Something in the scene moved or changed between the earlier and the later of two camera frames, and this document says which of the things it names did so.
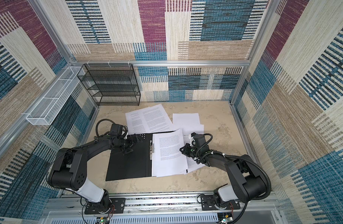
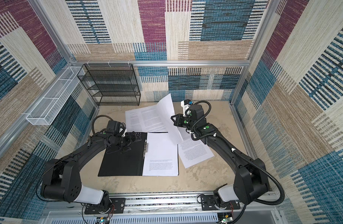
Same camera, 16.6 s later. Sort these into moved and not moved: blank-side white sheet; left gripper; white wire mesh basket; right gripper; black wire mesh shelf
Moved: right gripper; blank-side white sheet
Not moved: left gripper; black wire mesh shelf; white wire mesh basket
